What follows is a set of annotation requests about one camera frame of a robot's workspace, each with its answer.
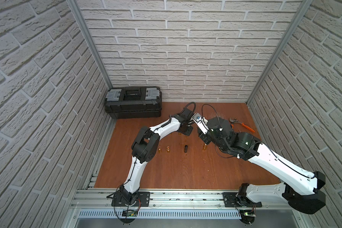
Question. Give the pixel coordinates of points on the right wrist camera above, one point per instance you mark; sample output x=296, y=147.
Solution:
x=200, y=122

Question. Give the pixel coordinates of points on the orange handled pliers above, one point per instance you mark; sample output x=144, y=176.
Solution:
x=235, y=121

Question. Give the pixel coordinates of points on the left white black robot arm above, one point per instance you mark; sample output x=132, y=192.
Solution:
x=145, y=146

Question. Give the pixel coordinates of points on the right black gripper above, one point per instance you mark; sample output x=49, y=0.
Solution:
x=202, y=136

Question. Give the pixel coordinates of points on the black plastic toolbox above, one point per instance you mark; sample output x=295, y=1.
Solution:
x=134, y=102

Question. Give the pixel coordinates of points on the aluminium rail frame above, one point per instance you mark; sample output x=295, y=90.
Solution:
x=166, y=204

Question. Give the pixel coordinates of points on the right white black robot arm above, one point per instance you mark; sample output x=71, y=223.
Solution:
x=299, y=188

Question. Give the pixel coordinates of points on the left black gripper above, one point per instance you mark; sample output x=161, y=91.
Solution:
x=186, y=128

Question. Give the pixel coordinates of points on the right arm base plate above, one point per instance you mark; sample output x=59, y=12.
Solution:
x=233, y=199

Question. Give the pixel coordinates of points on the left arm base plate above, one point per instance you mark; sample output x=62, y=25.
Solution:
x=140, y=199

